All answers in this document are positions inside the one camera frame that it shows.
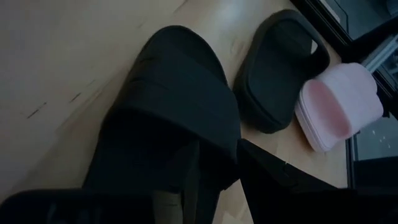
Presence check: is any black slide sandal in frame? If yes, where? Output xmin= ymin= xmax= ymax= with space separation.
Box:
xmin=82 ymin=24 xmax=242 ymax=218
xmin=233 ymin=8 xmax=331 ymax=135

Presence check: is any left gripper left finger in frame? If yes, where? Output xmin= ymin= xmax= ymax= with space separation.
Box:
xmin=155 ymin=139 xmax=200 ymax=224

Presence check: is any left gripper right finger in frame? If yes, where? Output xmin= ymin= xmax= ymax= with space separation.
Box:
xmin=238 ymin=138 xmax=354 ymax=224

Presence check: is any pink slide sandal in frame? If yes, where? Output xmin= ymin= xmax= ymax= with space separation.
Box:
xmin=294 ymin=62 xmax=385 ymax=154

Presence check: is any black table edge rail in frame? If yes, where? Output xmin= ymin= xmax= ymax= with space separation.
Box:
xmin=290 ymin=0 xmax=398 ymax=194

